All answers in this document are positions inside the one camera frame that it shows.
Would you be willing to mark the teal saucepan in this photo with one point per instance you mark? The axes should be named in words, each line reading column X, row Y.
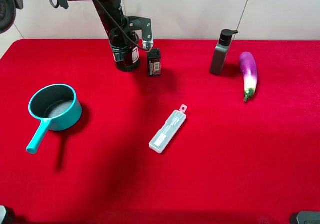
column 57, row 108

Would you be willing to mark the black mesh pen cup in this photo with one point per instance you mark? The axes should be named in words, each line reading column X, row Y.
column 132, row 61

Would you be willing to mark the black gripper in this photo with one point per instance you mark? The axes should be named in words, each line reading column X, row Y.
column 119, row 41

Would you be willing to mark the clear plastic blade case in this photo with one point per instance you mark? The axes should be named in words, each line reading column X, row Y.
column 171, row 126

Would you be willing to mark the black base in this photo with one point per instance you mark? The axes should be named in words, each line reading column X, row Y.
column 305, row 217
column 7, row 215

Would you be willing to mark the small black box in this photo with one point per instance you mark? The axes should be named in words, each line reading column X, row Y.
column 154, row 63

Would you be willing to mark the red tablecloth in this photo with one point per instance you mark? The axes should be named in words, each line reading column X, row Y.
column 84, row 143

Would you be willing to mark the black base bottom left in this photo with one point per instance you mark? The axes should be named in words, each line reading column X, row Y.
column 7, row 215

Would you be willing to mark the black base bottom right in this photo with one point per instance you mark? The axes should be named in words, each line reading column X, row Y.
column 305, row 217

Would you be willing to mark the purple toy eggplant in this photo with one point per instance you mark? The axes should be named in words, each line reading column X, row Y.
column 249, row 71

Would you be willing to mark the dark grey pump bottle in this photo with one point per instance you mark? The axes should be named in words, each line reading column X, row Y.
column 221, row 51

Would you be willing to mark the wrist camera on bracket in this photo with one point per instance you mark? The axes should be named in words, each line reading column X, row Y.
column 145, row 26

